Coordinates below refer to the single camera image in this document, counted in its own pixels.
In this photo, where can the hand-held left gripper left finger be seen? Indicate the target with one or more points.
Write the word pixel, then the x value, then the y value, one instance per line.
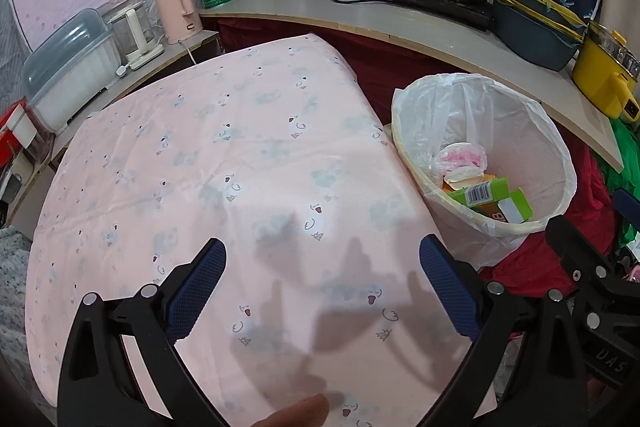
pixel 195 292

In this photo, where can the dark teal basin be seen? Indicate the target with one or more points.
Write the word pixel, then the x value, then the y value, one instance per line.
pixel 535 47

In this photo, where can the low wooden cabinet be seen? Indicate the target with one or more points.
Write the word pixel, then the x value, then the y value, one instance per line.
pixel 165 57

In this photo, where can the dark red curtain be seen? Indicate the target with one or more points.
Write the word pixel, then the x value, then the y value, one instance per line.
pixel 360 77

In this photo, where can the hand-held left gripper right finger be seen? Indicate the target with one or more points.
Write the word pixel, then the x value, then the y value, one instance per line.
pixel 450 292

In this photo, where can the yellow electric pot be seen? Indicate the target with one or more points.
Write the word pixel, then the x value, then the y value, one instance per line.
pixel 597 77

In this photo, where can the person's left hand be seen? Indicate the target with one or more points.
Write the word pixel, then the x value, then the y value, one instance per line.
pixel 295 412

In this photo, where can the white green barcode carton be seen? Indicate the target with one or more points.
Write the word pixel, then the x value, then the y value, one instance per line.
pixel 475 194

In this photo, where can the green tea carton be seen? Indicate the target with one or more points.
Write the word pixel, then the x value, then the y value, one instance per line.
pixel 520 202

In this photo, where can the curved grey counter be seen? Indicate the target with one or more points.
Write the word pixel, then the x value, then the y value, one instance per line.
pixel 400 37

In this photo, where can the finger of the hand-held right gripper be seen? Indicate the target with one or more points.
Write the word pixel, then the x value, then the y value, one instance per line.
pixel 580 252
pixel 627 207

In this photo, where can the pink paper cup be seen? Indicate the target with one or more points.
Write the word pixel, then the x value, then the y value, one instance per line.
pixel 462 157

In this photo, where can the floral blanket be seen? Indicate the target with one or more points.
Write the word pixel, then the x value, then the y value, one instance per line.
pixel 15 282

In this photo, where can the black induction cooktop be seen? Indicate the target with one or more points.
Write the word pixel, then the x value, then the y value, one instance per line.
pixel 450 9

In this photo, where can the green cloth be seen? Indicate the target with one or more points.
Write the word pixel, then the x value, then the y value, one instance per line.
pixel 620 157

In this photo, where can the white power plug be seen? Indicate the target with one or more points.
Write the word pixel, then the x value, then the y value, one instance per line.
pixel 122 70

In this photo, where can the yellow basin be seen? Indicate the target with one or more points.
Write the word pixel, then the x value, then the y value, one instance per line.
pixel 550 12

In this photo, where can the pink electric kettle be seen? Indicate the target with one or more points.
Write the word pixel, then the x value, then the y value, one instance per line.
pixel 172 7

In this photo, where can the pink printed tablecloth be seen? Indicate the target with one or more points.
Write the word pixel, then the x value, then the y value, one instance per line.
pixel 225 157

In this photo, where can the white tumbler cup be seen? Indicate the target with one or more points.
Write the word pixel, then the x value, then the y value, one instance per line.
pixel 25 124

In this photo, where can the red plastic basin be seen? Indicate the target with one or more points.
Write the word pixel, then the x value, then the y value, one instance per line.
pixel 6 142

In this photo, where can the white dish rack grey lid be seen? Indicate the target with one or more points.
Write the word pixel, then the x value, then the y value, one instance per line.
pixel 75 77

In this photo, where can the red cloth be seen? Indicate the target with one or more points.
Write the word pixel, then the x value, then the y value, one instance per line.
pixel 540 257

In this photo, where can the white lined trash bin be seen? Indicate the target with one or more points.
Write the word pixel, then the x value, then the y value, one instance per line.
pixel 500 122

